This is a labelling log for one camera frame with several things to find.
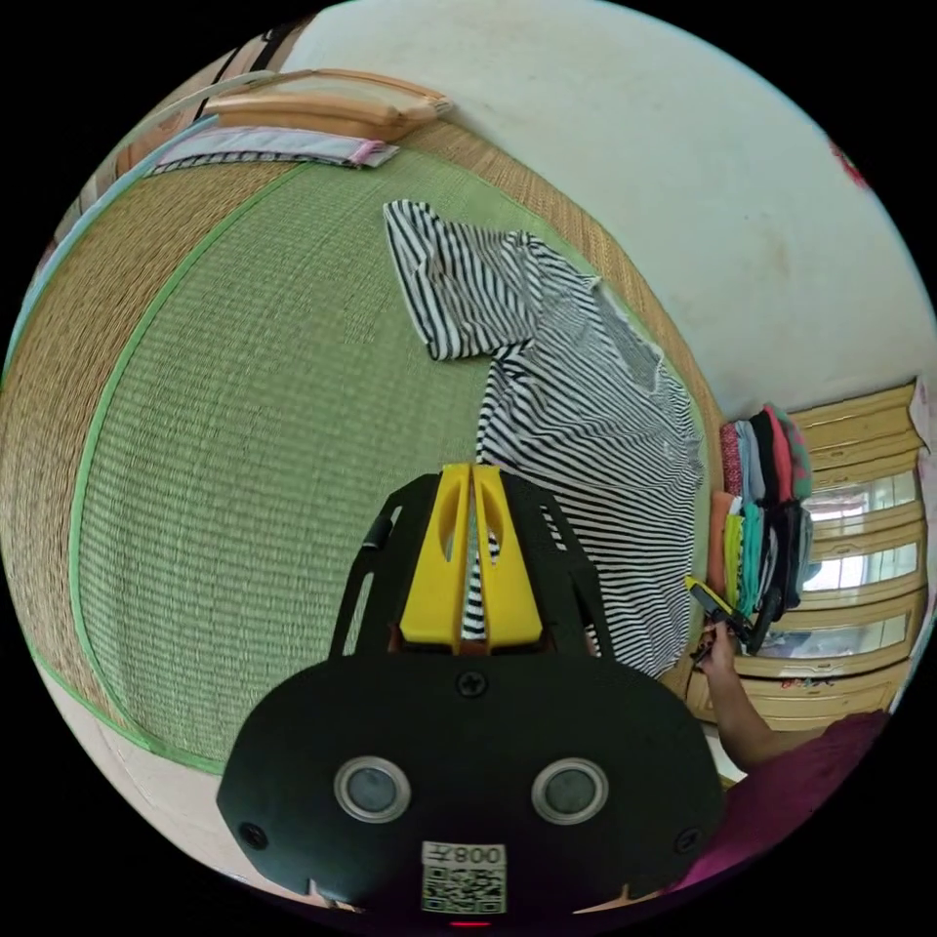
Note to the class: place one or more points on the pile of clothes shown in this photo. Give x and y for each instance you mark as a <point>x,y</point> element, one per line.
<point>761,512</point>

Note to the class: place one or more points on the bed with woven mat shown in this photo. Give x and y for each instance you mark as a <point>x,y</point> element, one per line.
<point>256,439</point>

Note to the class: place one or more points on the yellow wooden cupboard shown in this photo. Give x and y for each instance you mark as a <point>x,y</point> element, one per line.
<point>856,644</point>

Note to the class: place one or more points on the black and white striped shirt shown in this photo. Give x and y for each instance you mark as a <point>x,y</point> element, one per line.
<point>586,439</point>

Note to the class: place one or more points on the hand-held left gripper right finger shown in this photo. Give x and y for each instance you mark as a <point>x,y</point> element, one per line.
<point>512,593</point>

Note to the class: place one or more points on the person's right forearm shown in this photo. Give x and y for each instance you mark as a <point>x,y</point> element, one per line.
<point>747,725</point>

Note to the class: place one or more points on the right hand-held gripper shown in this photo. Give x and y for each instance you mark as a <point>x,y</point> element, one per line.
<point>732,626</point>

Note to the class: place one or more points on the person's right hand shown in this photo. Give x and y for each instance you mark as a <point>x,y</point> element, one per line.
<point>721,659</point>

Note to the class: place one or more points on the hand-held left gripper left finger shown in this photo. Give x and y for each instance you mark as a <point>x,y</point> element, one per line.
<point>428,586</point>

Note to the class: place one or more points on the pale pink and white pillow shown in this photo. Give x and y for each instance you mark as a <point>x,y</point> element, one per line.
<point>278,146</point>

